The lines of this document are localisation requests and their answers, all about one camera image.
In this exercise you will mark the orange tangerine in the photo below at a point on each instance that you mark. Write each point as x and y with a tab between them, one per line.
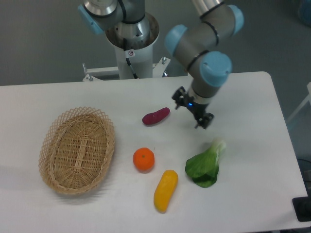
143	159

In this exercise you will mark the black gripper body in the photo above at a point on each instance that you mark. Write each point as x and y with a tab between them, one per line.
196	108

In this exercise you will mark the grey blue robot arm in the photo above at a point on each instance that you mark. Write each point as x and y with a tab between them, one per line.
192	48

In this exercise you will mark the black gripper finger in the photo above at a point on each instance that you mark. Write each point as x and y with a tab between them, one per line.
204	120
179	97

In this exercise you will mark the woven wicker basket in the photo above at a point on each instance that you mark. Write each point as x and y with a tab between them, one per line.
77	151

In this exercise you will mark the green bok choy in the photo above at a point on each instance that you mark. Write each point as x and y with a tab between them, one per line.
203	168

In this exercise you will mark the white metal base frame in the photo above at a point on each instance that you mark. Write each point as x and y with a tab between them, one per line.
165	67

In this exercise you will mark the purple sweet potato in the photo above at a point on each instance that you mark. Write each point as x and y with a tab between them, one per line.
156	117

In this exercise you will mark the black device at table edge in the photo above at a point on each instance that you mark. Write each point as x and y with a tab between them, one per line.
302	208

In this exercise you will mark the white frame at right edge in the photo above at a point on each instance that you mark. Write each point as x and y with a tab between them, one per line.
300	108

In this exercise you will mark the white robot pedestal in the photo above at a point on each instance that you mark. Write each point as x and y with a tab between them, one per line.
133	43

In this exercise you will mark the yellow corn cob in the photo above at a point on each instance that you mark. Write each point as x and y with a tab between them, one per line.
165	190

